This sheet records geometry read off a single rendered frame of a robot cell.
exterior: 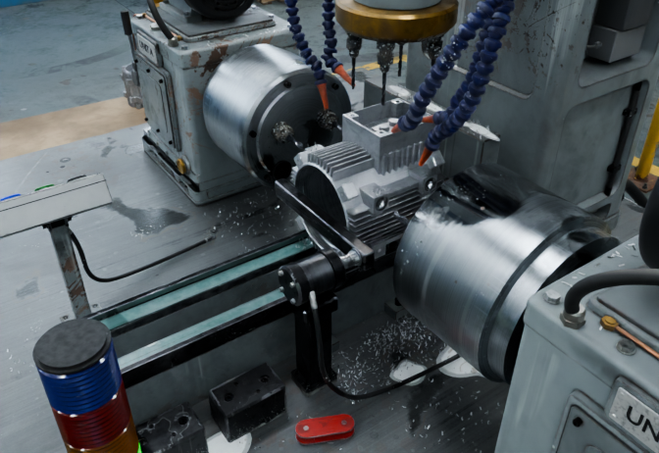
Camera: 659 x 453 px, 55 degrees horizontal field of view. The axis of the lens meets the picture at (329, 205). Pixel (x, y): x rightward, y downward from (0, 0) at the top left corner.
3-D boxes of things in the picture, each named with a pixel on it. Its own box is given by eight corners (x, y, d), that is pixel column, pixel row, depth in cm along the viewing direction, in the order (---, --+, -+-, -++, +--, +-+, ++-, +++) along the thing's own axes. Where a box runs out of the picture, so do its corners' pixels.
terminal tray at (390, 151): (394, 133, 114) (397, 96, 110) (435, 157, 106) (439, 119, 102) (340, 152, 108) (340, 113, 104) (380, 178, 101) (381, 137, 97)
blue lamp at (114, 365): (108, 350, 57) (98, 313, 55) (131, 393, 53) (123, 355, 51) (39, 379, 54) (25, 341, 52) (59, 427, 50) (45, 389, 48)
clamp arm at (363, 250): (378, 266, 94) (287, 190, 111) (379, 249, 92) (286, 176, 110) (359, 274, 92) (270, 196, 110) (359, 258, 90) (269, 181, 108)
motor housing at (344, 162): (377, 195, 125) (380, 107, 114) (443, 243, 112) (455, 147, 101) (290, 228, 115) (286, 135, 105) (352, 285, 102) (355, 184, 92)
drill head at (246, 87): (274, 116, 157) (269, 15, 143) (363, 177, 132) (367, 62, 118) (179, 142, 145) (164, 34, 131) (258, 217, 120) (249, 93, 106)
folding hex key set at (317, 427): (296, 447, 91) (296, 438, 90) (293, 428, 94) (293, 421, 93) (356, 437, 92) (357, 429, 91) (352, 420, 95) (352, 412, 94)
